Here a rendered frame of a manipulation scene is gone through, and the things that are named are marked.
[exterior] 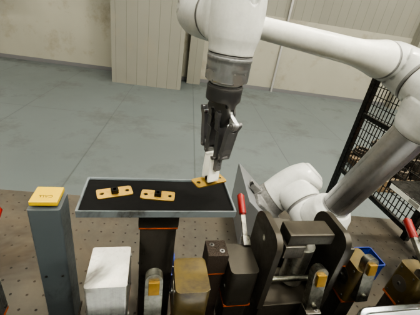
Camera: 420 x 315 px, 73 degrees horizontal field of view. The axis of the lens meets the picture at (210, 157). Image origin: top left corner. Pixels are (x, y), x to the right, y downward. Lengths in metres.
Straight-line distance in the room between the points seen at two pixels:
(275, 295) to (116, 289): 0.41
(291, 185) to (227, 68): 0.77
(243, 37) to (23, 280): 1.04
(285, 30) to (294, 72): 6.51
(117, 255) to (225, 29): 0.49
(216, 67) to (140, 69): 5.45
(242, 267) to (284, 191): 0.59
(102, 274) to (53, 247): 0.23
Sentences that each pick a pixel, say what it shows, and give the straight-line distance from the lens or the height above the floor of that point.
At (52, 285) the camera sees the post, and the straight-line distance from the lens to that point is 0.93.
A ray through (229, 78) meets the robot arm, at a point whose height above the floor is 1.48.
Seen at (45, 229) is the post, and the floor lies 1.08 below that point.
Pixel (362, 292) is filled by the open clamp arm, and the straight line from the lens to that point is 0.89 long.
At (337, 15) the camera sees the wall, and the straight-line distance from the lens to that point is 7.43.
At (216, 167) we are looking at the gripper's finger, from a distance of 0.65.
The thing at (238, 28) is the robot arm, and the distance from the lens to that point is 0.54.
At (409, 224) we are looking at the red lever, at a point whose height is 1.14.
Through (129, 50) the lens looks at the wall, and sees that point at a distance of 5.96.
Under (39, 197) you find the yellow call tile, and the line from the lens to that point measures 0.76.
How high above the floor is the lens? 1.59
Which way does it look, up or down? 28 degrees down
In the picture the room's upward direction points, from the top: 9 degrees clockwise
